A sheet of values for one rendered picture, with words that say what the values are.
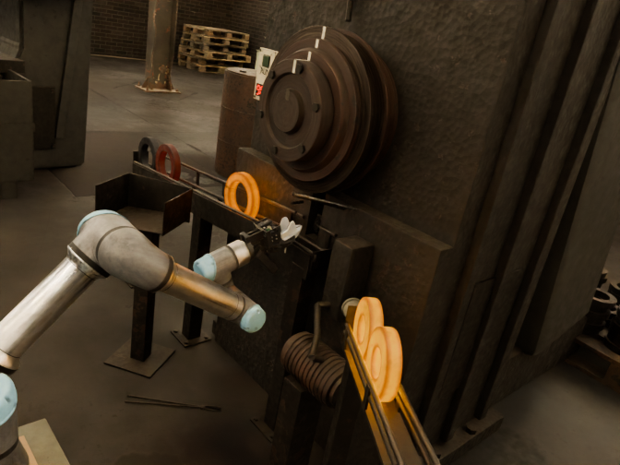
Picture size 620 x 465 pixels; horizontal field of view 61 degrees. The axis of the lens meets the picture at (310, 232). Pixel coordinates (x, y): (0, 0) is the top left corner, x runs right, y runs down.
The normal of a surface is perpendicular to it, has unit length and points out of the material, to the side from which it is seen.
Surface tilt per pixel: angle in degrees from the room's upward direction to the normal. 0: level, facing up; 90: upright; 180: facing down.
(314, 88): 90
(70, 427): 0
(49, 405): 0
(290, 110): 90
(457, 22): 90
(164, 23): 90
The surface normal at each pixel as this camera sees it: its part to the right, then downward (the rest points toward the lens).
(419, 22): -0.75, 0.12
